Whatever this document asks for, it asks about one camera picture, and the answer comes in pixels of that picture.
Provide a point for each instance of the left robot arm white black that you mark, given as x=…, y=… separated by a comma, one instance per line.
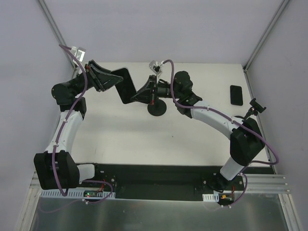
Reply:
x=55, y=167

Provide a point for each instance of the black round-base phone stand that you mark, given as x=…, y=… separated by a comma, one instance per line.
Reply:
x=158, y=108

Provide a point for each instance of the aluminium corner frame post right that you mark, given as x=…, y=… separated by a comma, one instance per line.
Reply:
x=267, y=32

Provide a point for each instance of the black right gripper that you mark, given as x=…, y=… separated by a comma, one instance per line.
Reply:
x=153, y=88

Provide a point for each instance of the aluminium front rail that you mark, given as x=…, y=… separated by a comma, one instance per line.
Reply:
x=267, y=183

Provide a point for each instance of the aluminium corner frame post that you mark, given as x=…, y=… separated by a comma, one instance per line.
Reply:
x=55, y=29
x=267, y=32

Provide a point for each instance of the white slotted cable duct left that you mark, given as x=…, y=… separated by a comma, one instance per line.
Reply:
x=78, y=194

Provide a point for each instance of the aluminium corner frame post left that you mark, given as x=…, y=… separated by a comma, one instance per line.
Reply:
x=55, y=29

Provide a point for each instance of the black clamp phone stand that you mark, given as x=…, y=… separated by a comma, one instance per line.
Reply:
x=254, y=110

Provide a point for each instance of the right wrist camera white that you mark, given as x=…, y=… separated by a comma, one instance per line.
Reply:
x=156, y=67

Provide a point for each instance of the white slotted cable duct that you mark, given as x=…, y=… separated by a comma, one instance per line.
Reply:
x=78, y=194
x=214, y=197

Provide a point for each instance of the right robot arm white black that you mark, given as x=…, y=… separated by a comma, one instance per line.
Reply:
x=244, y=134

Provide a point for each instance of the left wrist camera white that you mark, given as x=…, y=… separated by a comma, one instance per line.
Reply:
x=78, y=52

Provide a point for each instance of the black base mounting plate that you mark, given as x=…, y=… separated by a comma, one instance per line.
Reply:
x=150, y=182

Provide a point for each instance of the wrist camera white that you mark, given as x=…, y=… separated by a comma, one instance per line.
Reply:
x=78, y=52
x=156, y=67

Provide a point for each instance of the black smartphone silver edge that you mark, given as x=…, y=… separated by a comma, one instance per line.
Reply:
x=125, y=88

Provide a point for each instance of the white slotted cable duct right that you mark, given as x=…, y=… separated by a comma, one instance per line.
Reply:
x=214, y=197

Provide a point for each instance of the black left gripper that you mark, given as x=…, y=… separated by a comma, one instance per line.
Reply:
x=95, y=77

